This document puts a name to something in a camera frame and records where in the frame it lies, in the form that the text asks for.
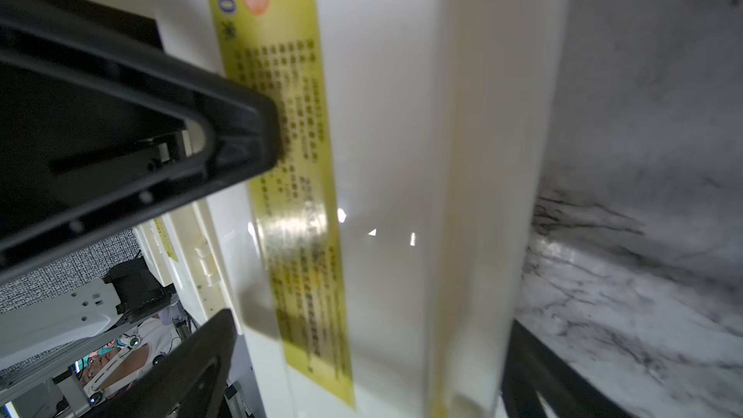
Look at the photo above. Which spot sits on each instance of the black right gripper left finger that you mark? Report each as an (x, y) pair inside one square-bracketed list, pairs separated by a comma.
[(158, 374)]

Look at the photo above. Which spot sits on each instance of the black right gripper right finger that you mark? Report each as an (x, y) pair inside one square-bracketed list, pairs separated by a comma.
[(535, 379)]

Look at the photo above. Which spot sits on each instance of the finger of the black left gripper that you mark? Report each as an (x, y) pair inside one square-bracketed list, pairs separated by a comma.
[(101, 130)]

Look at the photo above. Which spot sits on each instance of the white wrap dispenser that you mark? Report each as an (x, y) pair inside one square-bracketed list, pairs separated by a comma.
[(181, 249), (391, 235)]

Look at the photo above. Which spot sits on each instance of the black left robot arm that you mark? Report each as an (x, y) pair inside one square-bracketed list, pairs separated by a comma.
[(105, 307)]

